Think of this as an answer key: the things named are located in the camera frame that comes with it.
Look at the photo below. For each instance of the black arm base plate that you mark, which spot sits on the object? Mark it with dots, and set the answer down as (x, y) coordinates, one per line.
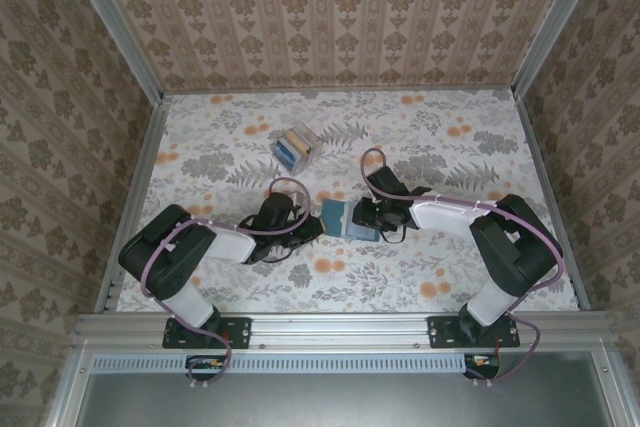
(442, 332)
(240, 332)

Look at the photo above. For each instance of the beige card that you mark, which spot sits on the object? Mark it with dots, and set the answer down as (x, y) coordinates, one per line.
(293, 139)

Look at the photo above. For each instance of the aluminium frame leg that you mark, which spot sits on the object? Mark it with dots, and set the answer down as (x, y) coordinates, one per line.
(617, 387)
(65, 397)

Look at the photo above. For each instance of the aluminium corner post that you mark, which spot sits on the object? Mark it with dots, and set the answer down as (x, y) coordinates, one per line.
(558, 22)
(120, 27)

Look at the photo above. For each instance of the aluminium side rail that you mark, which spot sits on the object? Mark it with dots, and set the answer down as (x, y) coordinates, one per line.
(136, 197)
(550, 197)

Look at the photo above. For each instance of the orange card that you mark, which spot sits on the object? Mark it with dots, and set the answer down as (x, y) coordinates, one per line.
(304, 144)

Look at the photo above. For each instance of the floral tablecloth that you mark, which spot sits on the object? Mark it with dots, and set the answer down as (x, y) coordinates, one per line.
(200, 117)

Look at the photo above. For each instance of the grey metal sheet panel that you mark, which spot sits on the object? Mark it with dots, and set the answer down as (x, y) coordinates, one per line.
(350, 402)

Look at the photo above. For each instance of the aluminium front beam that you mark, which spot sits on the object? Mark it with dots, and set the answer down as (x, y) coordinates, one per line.
(340, 329)

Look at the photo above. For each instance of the small black electronics board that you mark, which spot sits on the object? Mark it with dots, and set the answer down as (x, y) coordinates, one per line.
(482, 362)
(205, 364)

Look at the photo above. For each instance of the blue card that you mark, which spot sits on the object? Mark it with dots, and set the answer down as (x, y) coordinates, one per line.
(284, 151)

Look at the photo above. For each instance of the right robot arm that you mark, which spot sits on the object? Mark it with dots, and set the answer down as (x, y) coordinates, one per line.
(515, 252)

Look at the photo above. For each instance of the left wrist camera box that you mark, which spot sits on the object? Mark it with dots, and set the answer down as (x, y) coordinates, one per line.
(300, 198)

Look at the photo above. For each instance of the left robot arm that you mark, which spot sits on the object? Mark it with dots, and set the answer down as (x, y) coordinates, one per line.
(170, 262)

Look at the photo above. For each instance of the teal card holder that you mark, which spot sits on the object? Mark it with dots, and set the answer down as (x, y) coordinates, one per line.
(332, 219)

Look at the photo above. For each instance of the aluminium rear rail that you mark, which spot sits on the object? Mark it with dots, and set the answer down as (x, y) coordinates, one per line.
(340, 92)

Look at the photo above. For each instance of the clear plastic card box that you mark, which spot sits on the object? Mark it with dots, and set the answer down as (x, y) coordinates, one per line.
(295, 167)

